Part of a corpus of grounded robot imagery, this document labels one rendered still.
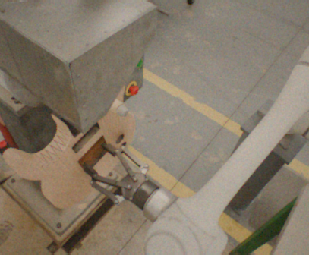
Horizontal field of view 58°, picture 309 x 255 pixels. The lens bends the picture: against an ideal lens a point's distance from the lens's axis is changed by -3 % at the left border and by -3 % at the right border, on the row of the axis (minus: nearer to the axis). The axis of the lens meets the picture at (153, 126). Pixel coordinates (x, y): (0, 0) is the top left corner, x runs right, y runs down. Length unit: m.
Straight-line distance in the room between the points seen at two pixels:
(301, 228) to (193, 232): 0.52
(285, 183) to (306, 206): 1.18
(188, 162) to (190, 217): 1.53
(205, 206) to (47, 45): 0.38
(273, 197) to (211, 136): 0.62
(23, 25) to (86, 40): 0.09
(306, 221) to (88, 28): 0.84
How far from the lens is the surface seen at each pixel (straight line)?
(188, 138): 2.16
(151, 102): 2.34
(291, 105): 0.71
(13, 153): 0.63
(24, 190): 1.70
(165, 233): 0.51
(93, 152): 0.80
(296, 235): 0.98
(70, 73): 0.36
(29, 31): 0.41
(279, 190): 2.16
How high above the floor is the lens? 1.75
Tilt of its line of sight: 53 degrees down
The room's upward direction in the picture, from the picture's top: 6 degrees clockwise
